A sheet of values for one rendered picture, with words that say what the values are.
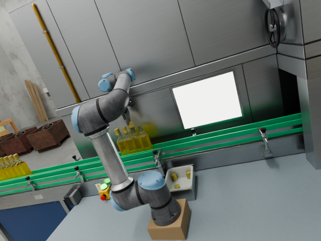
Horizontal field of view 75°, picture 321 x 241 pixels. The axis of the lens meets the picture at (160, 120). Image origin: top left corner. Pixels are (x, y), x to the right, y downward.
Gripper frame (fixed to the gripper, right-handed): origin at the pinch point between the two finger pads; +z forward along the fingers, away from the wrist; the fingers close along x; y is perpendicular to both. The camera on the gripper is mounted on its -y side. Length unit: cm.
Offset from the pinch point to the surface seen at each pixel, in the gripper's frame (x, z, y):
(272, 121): -3, 23, -89
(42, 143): -314, 92, 415
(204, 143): 4, 25, -46
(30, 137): -310, 67, 437
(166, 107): -11.9, -0.4, -25.8
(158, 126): -11.9, 12.2, -15.4
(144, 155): 6.4, 23.5, -4.2
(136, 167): 13.6, 27.5, 0.6
